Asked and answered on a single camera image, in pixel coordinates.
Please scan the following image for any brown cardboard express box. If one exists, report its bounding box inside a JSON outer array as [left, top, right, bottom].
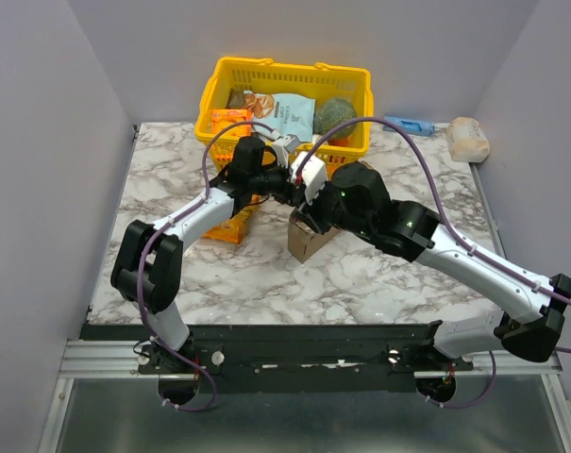
[[287, 159, 376, 264]]

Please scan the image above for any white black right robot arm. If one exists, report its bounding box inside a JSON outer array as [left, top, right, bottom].
[[290, 159, 571, 370]]

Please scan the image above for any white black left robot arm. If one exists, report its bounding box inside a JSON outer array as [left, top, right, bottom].
[[110, 136, 326, 377]]

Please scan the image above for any orange snack box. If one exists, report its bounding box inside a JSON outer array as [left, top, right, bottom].
[[210, 109, 252, 138]]

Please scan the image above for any white cup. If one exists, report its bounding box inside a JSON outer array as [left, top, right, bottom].
[[311, 134, 328, 146]]

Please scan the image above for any orange fruit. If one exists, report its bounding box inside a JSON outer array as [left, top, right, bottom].
[[328, 137, 350, 147]]

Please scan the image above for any orange gummy candy bag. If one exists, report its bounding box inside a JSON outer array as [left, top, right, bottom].
[[202, 206, 259, 244]]

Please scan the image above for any light blue cassava chips bag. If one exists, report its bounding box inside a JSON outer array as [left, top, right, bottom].
[[244, 91, 315, 143]]

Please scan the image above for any green netted melon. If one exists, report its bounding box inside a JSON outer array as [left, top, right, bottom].
[[313, 97, 357, 135]]

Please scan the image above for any yellow plastic shopping basket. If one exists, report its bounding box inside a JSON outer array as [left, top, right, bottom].
[[194, 57, 374, 177]]

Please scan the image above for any blue flat package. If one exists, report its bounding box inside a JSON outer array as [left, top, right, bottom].
[[384, 116, 435, 137]]

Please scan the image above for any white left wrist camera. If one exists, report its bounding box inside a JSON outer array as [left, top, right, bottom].
[[271, 134, 301, 166]]

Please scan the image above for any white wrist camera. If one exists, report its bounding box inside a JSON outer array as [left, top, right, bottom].
[[289, 152, 328, 206], [271, 134, 301, 166]]

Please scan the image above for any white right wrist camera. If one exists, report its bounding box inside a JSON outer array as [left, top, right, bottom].
[[289, 152, 328, 206]]

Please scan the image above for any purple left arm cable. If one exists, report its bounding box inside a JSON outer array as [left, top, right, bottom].
[[137, 121, 286, 414]]

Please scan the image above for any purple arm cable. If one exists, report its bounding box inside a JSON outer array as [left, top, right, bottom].
[[137, 121, 286, 414], [292, 116, 571, 410]]

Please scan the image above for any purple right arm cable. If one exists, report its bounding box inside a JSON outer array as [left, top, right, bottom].
[[292, 116, 571, 410]]

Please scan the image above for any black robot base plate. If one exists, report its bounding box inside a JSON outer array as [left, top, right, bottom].
[[139, 324, 473, 394]]

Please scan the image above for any aluminium frame rail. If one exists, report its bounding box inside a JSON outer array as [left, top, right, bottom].
[[39, 340, 571, 452]]

